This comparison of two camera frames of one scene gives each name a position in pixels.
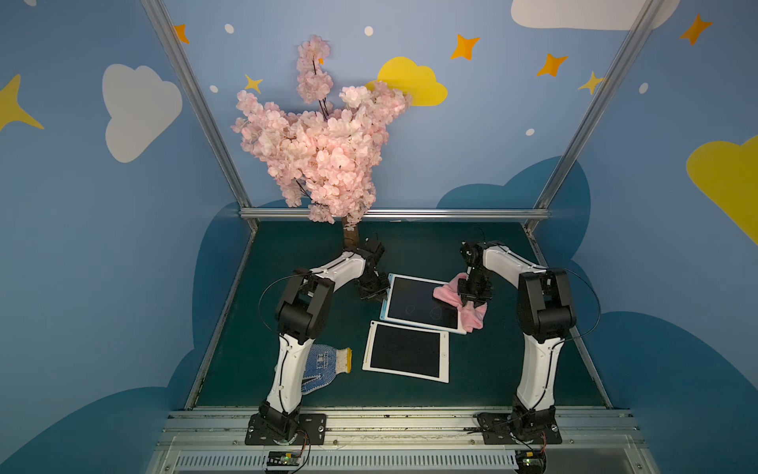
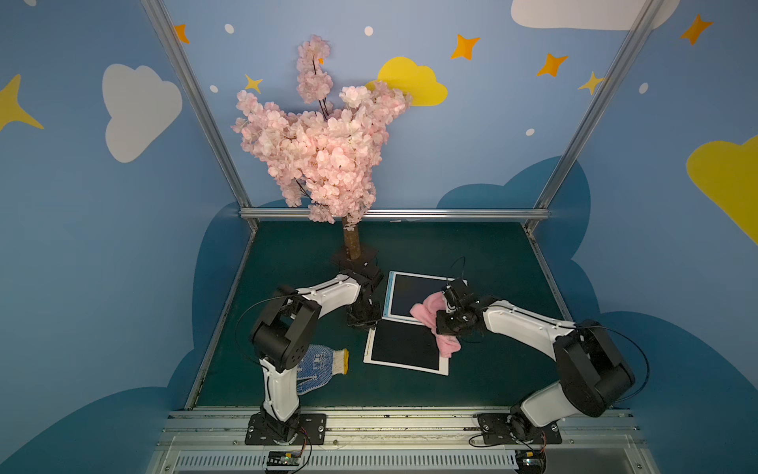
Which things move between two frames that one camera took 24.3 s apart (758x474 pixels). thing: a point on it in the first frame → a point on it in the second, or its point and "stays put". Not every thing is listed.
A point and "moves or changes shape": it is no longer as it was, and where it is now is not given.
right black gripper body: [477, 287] → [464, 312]
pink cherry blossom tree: [327, 158] stays put
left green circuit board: [283, 459] stays put
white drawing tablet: [412, 301] stays put
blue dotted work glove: [323, 364] stays put
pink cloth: [473, 317] moves or changes shape
